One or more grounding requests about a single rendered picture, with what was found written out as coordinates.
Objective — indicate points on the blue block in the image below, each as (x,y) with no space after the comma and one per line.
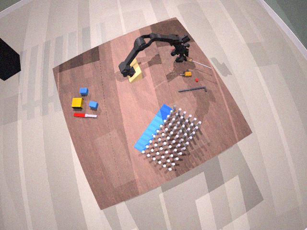
(83,91)
(93,104)

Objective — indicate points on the blue flat strip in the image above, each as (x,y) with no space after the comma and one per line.
(158,120)

